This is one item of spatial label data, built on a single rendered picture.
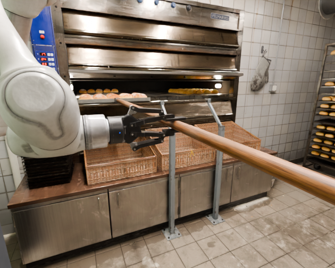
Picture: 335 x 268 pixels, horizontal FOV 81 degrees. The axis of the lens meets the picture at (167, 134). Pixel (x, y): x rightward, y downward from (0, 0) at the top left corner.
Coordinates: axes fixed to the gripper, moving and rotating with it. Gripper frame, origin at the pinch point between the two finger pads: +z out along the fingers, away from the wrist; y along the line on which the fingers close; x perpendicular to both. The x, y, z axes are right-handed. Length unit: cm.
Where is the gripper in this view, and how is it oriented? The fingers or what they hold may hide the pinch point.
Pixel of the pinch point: (174, 124)
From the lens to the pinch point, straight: 61.5
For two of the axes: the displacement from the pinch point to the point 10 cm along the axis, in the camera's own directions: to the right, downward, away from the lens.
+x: 4.2, 2.3, -8.8
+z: 9.1, -1.0, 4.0
